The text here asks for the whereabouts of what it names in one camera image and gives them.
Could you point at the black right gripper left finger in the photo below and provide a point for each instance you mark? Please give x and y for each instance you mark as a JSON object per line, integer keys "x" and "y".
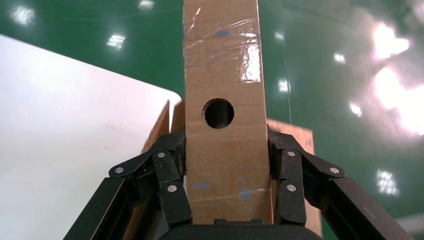
{"x": 165, "y": 172}

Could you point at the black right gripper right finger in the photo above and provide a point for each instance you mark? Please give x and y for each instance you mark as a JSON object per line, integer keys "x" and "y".
{"x": 291, "y": 172}

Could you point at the small brown cardboard box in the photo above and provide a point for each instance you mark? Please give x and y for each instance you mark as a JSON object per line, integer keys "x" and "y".
{"x": 225, "y": 159}

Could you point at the big open cardboard box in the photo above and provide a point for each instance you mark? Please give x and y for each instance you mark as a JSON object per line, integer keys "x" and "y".
{"x": 160, "y": 127}

